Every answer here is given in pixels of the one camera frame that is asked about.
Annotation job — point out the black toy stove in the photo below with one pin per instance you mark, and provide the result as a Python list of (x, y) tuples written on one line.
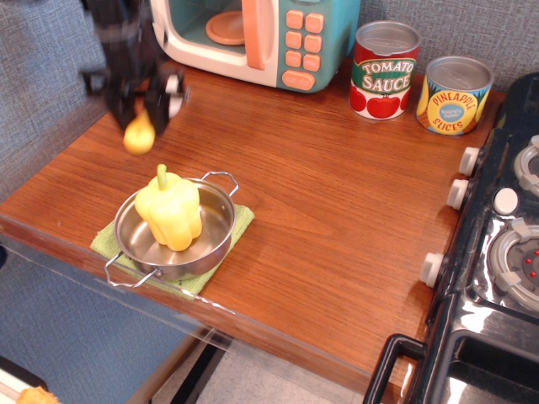
[(481, 343)]

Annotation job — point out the yellow toy bell pepper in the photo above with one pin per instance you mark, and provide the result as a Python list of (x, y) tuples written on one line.
[(170, 205)]

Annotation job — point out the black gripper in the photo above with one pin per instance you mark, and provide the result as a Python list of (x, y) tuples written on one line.
[(136, 67)]

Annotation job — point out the tomato sauce can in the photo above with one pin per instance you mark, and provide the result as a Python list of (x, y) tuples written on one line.
[(384, 64)]

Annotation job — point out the small steel pan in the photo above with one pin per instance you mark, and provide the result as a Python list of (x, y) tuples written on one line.
[(218, 217)]

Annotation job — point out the white stove knob top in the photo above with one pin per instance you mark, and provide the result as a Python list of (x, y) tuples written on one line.
[(468, 161)]

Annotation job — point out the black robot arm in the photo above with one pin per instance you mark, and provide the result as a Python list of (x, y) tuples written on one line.
[(121, 19)]

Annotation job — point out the yellow handled toy knife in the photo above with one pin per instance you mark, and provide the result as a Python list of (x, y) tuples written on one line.
[(140, 135)]

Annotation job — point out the white stove knob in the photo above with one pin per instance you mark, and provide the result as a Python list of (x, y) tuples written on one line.
[(431, 268), (468, 161), (457, 193)]

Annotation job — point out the white stove knob middle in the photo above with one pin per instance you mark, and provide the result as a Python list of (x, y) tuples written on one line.
[(457, 193)]

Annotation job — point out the white stove knob bottom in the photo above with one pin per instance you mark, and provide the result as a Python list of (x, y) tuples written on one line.
[(431, 268)]

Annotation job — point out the green cloth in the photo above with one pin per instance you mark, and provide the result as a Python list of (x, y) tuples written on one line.
[(105, 245)]

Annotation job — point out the toy microwave oven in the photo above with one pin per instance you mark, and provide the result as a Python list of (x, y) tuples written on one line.
[(292, 45)]

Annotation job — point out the pineapple slices can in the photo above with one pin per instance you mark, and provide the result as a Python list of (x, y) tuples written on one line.
[(454, 93)]

